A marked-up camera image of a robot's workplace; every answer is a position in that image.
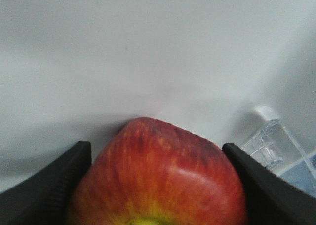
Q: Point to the red yellow apple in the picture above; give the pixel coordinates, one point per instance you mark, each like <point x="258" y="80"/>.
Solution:
<point x="154" y="173"/>

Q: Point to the clear fridge shelf bracket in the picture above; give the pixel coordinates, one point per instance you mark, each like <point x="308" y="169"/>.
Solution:
<point x="274" y="146"/>

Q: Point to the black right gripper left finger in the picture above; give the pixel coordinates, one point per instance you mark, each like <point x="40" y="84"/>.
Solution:
<point x="42" y="199"/>

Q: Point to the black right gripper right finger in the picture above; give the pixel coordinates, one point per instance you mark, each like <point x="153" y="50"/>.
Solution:
<point x="269" y="199"/>

